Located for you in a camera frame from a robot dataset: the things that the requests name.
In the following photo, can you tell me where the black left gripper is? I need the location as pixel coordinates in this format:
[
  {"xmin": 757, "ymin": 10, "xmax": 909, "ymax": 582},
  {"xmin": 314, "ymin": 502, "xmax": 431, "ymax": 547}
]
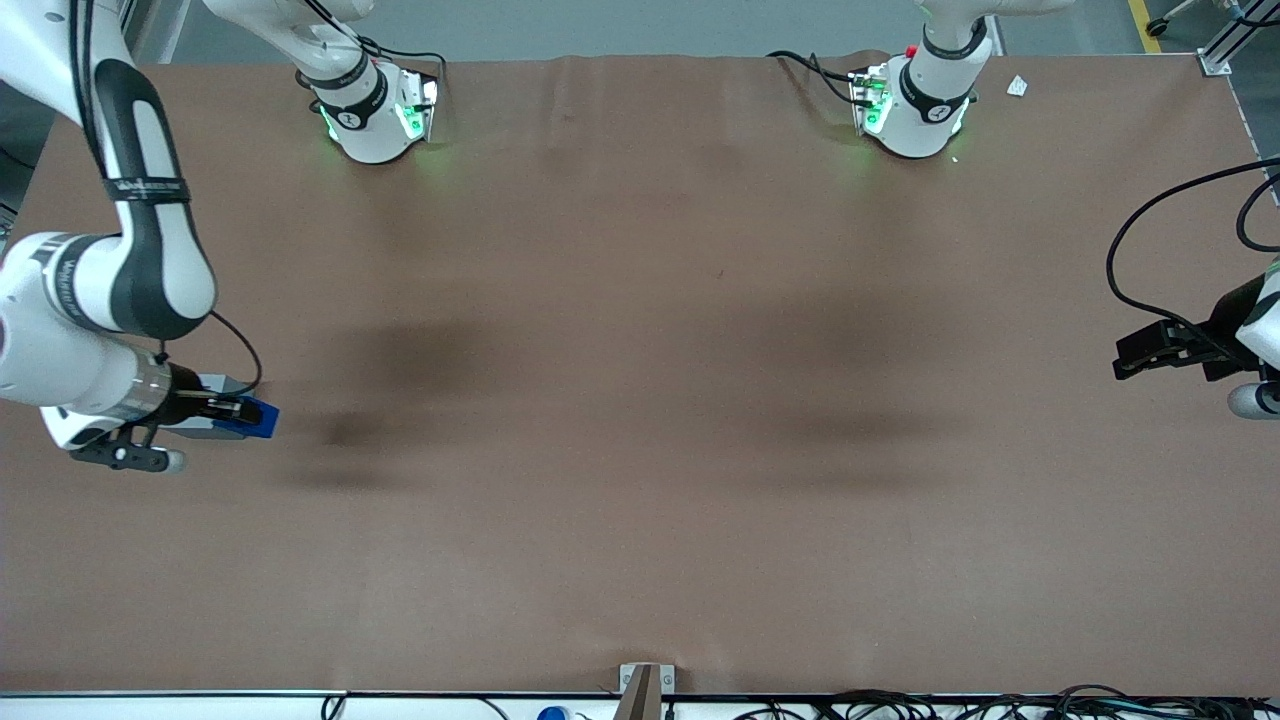
[{"xmin": 1113, "ymin": 276, "xmax": 1271, "ymax": 383}]

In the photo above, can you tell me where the black left base cable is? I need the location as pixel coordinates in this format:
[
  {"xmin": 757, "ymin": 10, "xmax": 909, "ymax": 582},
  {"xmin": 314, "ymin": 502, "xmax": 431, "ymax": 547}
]
[{"xmin": 766, "ymin": 50, "xmax": 863, "ymax": 107}]

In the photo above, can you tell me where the tangled black cable bundle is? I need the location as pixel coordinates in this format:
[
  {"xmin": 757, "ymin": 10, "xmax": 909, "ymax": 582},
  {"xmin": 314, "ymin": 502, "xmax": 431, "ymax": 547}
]
[{"xmin": 735, "ymin": 686, "xmax": 1280, "ymax": 720}]

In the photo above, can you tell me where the black caster wheel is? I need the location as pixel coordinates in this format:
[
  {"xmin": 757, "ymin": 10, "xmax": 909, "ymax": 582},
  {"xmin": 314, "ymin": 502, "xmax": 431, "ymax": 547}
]
[{"xmin": 1145, "ymin": 0, "xmax": 1204, "ymax": 39}]

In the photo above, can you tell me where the brown paper table cover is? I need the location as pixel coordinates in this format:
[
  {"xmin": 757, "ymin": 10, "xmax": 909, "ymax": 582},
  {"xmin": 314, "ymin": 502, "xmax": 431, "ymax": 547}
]
[{"xmin": 0, "ymin": 50, "xmax": 1280, "ymax": 697}]

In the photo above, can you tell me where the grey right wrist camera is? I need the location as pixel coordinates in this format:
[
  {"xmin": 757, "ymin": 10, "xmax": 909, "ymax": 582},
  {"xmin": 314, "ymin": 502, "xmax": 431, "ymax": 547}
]
[{"xmin": 68, "ymin": 427, "xmax": 188, "ymax": 475}]

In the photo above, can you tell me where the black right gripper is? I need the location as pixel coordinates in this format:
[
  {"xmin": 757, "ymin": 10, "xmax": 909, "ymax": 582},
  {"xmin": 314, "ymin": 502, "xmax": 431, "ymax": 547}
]
[{"xmin": 160, "ymin": 364, "xmax": 264, "ymax": 429}]

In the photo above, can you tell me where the metal bracket with brown post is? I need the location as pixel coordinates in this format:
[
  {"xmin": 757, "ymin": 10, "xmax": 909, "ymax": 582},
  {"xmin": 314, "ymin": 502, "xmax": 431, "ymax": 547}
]
[{"xmin": 618, "ymin": 662, "xmax": 677, "ymax": 720}]

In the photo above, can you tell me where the short looped black cable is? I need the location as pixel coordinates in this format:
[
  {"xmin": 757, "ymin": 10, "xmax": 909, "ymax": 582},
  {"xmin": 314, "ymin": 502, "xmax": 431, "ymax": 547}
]
[{"xmin": 1236, "ymin": 174, "xmax": 1280, "ymax": 253}]

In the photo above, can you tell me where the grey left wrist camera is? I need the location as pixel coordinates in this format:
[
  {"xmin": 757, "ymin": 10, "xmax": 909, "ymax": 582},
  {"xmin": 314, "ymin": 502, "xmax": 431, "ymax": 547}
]
[{"xmin": 1227, "ymin": 381, "xmax": 1280, "ymax": 421}]

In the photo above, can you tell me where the black right base cable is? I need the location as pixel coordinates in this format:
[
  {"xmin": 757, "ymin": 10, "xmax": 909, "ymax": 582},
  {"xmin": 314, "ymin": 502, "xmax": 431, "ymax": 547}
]
[{"xmin": 310, "ymin": 0, "xmax": 448, "ymax": 81}]

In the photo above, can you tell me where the aluminium frame profile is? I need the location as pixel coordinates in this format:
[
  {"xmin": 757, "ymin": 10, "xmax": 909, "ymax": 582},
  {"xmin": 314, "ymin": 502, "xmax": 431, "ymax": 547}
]
[{"xmin": 1197, "ymin": 0, "xmax": 1280, "ymax": 78}]

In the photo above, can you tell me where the black base cable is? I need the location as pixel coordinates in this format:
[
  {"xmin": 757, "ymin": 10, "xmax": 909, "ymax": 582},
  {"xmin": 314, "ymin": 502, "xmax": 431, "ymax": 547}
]
[
  {"xmin": 766, "ymin": 50, "xmax": 863, "ymax": 107},
  {"xmin": 310, "ymin": 0, "xmax": 448, "ymax": 81}
]

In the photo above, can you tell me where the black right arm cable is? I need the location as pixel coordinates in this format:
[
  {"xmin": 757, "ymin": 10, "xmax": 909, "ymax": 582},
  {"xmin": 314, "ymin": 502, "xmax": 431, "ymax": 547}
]
[{"xmin": 68, "ymin": 0, "xmax": 264, "ymax": 397}]

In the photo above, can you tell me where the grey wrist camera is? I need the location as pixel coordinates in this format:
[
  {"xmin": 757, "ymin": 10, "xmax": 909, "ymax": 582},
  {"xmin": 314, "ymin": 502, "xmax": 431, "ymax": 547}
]
[
  {"xmin": 68, "ymin": 427, "xmax": 188, "ymax": 475},
  {"xmin": 1227, "ymin": 381, "xmax": 1280, "ymax": 421}
]

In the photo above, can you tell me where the gray square base block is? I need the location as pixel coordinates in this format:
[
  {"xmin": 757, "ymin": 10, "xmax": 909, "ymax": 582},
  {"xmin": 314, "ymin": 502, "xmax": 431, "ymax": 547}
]
[{"xmin": 180, "ymin": 373, "xmax": 263, "ymax": 440}]

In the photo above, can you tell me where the long black camera cable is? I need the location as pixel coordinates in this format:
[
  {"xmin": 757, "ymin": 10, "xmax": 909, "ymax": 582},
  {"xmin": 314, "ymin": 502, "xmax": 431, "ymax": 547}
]
[{"xmin": 1105, "ymin": 157, "xmax": 1280, "ymax": 333}]

